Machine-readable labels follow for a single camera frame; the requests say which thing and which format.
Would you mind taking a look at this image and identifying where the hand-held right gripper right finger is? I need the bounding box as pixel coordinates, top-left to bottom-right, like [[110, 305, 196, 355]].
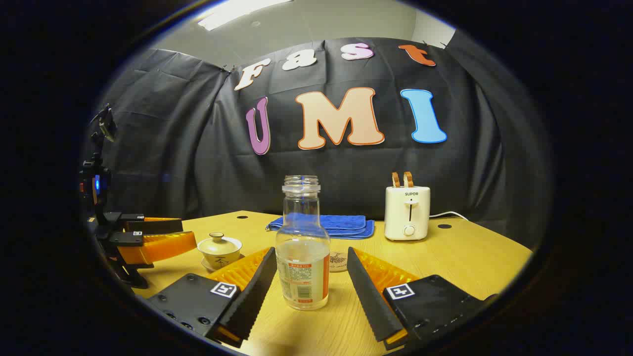
[[346, 246, 500, 352]]

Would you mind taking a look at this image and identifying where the white toaster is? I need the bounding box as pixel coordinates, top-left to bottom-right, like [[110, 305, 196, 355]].
[[384, 186, 431, 241]]

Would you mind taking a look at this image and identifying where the clear water bottle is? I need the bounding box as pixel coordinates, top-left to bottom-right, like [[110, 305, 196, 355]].
[[275, 175, 331, 311]]

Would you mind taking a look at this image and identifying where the round cork coaster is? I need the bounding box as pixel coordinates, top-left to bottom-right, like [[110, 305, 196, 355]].
[[329, 252, 351, 273]]

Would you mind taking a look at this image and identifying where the folded blue towel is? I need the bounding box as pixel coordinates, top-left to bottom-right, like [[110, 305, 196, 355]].
[[266, 214, 375, 240]]

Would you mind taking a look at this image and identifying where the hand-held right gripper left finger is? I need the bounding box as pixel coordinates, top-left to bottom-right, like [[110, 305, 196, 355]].
[[146, 246, 278, 349]]

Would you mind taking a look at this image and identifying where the cream teacup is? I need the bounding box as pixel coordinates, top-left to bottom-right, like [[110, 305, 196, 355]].
[[200, 250, 241, 270]]

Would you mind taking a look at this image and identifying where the black backdrop cloth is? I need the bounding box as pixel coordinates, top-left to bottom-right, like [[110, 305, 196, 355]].
[[82, 30, 552, 250]]

